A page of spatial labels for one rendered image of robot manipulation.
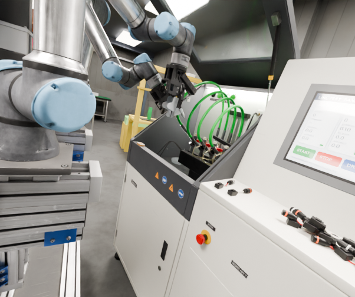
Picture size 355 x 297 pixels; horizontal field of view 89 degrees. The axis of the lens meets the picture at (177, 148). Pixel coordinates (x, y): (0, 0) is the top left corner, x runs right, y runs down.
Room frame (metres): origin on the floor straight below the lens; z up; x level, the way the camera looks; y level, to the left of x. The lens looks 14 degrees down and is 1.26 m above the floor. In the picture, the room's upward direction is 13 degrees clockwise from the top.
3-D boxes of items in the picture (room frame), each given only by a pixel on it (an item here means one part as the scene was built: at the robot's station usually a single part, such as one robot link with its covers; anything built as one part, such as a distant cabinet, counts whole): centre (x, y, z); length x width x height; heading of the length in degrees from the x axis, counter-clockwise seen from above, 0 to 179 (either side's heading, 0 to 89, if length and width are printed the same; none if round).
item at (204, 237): (0.59, -0.17, 0.80); 0.05 x 0.04 x 0.05; 40
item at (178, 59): (0.82, 0.07, 1.42); 0.08 x 0.08 x 0.05
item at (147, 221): (0.95, 0.11, 0.44); 0.65 x 0.02 x 0.68; 40
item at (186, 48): (0.81, 0.07, 1.50); 0.09 x 0.08 x 0.11; 152
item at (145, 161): (0.96, 0.09, 0.87); 0.62 x 0.04 x 0.16; 40
